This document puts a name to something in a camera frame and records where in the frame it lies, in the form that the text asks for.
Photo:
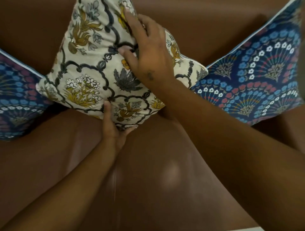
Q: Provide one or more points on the person's left hand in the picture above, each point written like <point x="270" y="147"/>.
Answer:
<point x="114" y="134"/>

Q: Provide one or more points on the person's right hand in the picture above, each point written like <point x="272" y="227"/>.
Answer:
<point x="150" y="54"/>

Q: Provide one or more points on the person's left thumb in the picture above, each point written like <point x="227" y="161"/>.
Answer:
<point x="107" y="115"/>

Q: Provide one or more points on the person's right thumb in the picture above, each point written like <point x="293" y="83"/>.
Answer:
<point x="128" y="58"/>

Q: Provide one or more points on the cream floral cushion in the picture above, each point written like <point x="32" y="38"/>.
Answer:
<point x="100" y="69"/>

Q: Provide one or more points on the person's right forearm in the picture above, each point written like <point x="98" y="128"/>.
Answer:
<point x="238" y="147"/>

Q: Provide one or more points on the person's left forearm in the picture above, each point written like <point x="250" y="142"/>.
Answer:
<point x="62" y="190"/>

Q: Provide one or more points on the brown leather sofa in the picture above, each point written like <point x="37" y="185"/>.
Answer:
<point x="166" y="178"/>

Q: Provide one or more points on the blue floral cushion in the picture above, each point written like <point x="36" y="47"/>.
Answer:
<point x="255" y="76"/>
<point x="16" y="100"/>

